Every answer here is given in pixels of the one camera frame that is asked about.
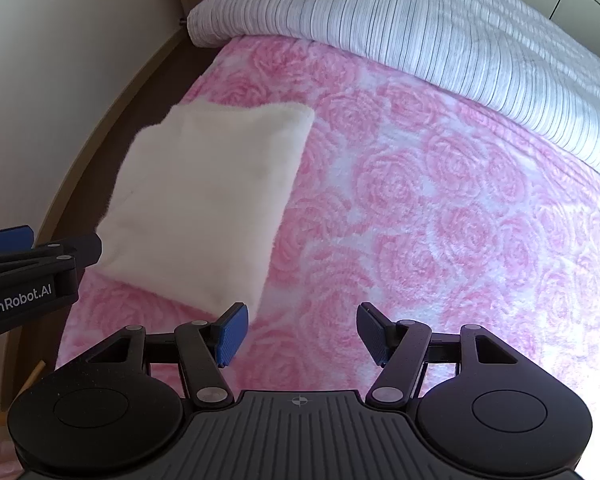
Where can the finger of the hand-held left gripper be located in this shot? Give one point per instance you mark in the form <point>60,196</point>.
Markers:
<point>5,241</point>
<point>65,255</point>

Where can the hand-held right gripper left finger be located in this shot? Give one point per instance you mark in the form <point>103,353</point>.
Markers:
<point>232,332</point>

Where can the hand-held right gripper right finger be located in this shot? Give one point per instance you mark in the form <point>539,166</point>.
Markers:
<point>372,332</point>

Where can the white knitted sweater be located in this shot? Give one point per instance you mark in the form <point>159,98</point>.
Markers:
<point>200,200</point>

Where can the wooden stick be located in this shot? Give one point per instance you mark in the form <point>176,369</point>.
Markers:
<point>34,375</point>

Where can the pink floral blanket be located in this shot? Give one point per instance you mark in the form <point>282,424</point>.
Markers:
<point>430,235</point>

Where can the grey striped quilt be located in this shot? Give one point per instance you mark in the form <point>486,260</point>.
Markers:
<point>405,20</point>

